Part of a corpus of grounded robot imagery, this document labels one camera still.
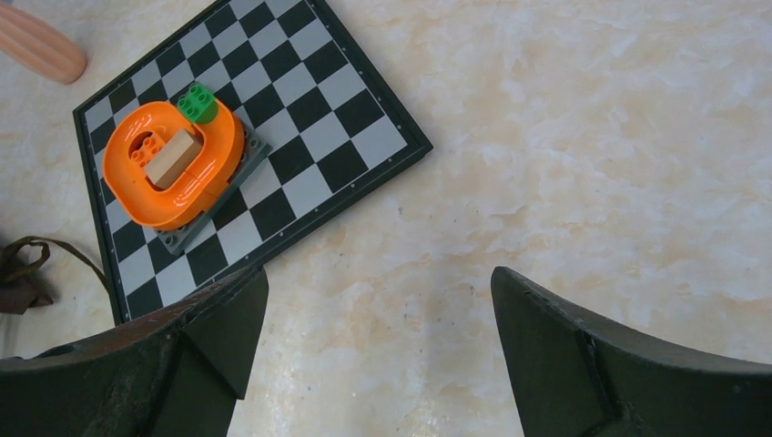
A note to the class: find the peach ribbed vase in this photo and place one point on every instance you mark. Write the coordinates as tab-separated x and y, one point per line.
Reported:
38	46

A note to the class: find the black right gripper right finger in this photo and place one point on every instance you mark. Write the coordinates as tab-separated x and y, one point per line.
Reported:
574	372

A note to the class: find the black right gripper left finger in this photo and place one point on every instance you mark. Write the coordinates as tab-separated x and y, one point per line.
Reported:
177	371

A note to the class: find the grey toy baseplate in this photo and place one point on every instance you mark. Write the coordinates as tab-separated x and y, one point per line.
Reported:
256	150

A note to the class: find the green toy brick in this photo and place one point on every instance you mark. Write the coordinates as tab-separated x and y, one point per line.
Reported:
198	105

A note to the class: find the black white chessboard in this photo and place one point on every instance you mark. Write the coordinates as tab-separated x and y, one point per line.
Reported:
295	77

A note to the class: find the tan wooden block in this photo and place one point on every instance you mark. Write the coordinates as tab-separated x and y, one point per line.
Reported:
171	160

